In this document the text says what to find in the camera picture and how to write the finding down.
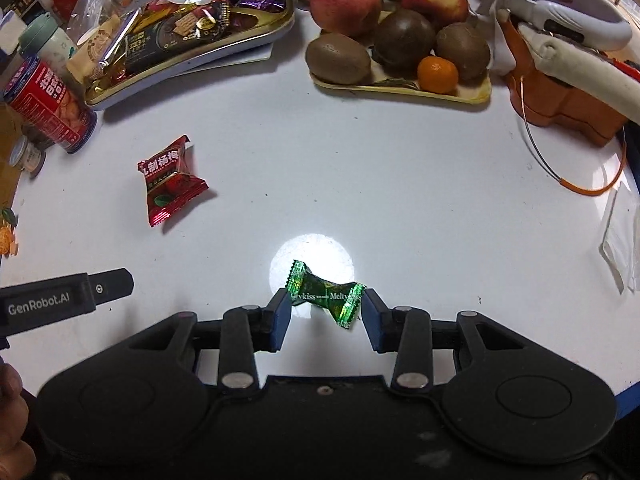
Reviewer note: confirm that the yellow fruit tray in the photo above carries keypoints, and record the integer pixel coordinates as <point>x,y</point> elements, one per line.
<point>475,92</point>

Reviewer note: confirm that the small orange tangerine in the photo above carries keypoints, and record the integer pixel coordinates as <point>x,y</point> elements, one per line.
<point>438,75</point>

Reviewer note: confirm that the white neck fan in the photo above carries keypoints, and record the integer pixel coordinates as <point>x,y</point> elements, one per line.
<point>585,0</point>

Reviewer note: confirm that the dark brown passion fruit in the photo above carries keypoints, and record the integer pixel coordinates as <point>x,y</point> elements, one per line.
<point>402,40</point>

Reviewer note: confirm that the oval brown kiwi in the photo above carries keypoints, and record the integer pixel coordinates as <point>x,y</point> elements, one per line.
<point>337,59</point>

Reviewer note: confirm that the beige biscuit packet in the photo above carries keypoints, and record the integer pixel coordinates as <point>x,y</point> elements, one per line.
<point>92,50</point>

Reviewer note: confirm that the white flat board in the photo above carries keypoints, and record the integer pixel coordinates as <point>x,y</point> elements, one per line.
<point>235,57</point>

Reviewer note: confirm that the red and yellow apple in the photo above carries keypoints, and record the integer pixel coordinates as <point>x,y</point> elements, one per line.
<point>435,0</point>

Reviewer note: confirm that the black snack packet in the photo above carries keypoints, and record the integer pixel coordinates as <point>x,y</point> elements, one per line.
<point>165,40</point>

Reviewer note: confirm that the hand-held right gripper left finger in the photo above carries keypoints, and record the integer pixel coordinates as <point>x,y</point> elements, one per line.
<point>281,322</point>

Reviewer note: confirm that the green foil candy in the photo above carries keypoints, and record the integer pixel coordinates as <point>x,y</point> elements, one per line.
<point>325,295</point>

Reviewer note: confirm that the beige rolled cloth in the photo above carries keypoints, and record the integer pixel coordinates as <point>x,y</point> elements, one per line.
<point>590,72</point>

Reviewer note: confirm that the red tin can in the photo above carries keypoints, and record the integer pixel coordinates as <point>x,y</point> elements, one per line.
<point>47,105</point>

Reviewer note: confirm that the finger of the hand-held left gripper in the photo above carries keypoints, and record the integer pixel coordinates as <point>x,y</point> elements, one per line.
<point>112,286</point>

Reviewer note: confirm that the orange plastic container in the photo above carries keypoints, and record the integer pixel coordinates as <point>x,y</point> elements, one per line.
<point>565,105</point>

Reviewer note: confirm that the large red apple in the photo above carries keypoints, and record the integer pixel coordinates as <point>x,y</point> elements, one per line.
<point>345,5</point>

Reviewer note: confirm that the person's left hand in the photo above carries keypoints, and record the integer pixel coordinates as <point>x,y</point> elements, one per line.
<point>10,410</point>

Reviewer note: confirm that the red snack packet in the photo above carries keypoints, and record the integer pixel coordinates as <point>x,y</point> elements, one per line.
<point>170,185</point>

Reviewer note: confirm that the small silver can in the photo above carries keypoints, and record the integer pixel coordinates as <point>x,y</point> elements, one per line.
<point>29,157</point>

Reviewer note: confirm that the round brown kiwi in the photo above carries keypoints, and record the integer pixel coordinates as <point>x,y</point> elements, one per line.
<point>465,50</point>

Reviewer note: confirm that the gold metal tray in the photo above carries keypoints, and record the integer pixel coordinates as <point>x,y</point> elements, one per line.
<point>240,32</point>

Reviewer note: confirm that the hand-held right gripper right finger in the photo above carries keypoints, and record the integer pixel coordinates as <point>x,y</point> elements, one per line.
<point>372,322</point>

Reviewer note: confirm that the mint green tumbler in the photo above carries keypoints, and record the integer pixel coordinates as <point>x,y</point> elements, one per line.
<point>47,42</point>

